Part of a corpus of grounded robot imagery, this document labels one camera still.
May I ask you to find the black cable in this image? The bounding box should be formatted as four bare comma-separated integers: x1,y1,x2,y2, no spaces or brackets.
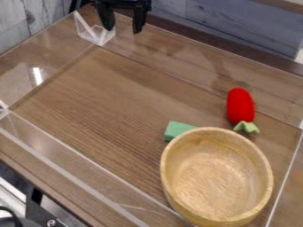
0,206,22,227

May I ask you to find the wooden oval bowl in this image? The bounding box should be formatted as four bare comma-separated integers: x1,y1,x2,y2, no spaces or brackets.
161,127,274,227

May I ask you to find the clear acrylic tray wall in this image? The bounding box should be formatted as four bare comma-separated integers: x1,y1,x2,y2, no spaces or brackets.
0,6,303,227

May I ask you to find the red plush strawberry toy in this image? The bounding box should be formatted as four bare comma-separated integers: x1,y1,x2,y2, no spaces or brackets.
226,88,259,133

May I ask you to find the black metal table leg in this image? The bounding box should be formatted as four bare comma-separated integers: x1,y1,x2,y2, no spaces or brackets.
26,188,67,227

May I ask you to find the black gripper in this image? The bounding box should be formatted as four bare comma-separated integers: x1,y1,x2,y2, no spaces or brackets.
95,0,153,34

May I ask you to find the green foam block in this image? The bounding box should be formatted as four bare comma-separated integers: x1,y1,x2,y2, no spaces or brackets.
163,121,195,142

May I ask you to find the clear acrylic corner bracket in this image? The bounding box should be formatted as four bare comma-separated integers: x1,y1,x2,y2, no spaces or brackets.
74,12,117,46

